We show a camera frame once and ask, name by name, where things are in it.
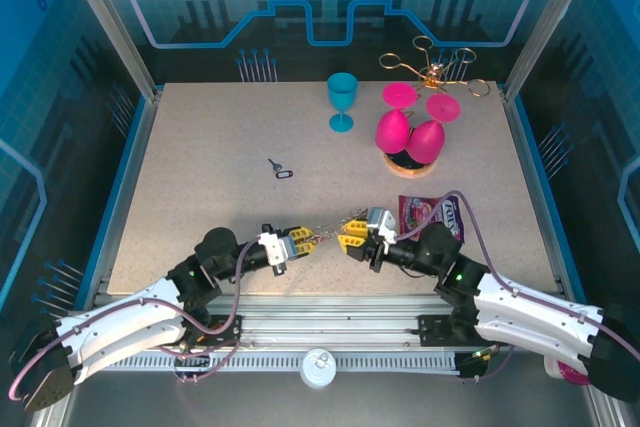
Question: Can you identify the silver keyring with keys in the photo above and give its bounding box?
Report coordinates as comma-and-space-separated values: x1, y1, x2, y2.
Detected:
305, 206, 369, 248

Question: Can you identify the small key with black tag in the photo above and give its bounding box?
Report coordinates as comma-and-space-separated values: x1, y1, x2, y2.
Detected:
267, 157, 295, 181

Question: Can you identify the purple snack packet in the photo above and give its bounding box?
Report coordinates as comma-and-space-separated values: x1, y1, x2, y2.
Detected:
397, 194, 469, 243

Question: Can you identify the pink plastic goblet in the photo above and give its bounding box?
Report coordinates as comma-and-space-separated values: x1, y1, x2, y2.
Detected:
375, 82, 418, 154
407, 93, 462, 165

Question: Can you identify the white tin can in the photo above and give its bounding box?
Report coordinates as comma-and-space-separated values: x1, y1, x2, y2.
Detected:
298, 348, 337, 390

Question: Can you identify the teal plastic goblet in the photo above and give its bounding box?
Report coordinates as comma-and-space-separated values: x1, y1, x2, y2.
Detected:
327, 72, 359, 133

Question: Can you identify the white cup with pink lid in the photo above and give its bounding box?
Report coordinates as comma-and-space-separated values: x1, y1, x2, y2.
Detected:
543, 354, 591, 387

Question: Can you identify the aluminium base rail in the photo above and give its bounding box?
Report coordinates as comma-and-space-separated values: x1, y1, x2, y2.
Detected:
67, 293, 599, 354

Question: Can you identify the aluminium side rail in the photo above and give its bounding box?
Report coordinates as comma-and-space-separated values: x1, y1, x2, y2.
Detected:
97, 89, 164, 298
502, 89, 571, 298

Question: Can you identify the white slotted cable duct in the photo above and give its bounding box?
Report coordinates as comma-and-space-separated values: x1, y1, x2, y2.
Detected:
124, 350, 461, 373

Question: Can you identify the black cable port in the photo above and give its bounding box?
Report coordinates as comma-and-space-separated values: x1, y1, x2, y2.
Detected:
457, 352, 489, 383
173, 354, 212, 382

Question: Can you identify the gold wire glass rack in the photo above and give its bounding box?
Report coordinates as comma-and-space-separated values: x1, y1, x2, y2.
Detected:
378, 35, 489, 179

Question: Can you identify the aluminium frame post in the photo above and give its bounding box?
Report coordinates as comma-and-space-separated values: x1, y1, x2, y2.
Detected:
53, 0, 165, 101
502, 0, 604, 101

